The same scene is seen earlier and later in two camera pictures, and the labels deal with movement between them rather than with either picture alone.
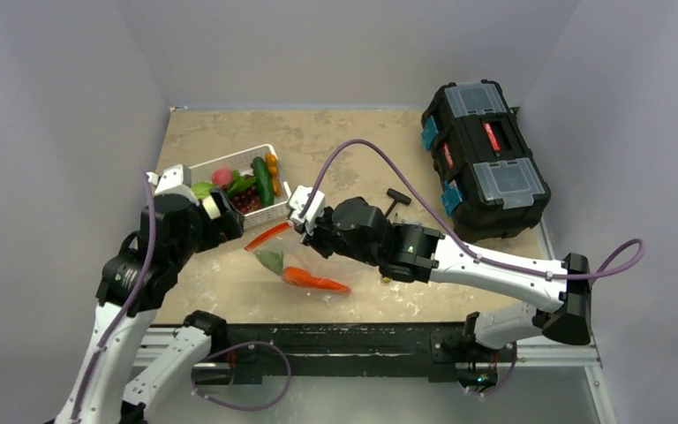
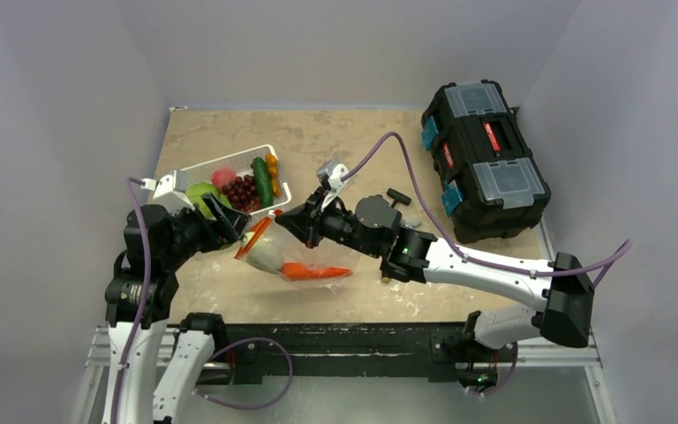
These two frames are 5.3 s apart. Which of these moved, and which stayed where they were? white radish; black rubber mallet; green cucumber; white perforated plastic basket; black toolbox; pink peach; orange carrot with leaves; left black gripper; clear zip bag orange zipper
Moved: clear zip bag orange zipper; orange carrot with leaves; white radish
Stayed: left black gripper; white perforated plastic basket; black toolbox; green cucumber; pink peach; black rubber mallet
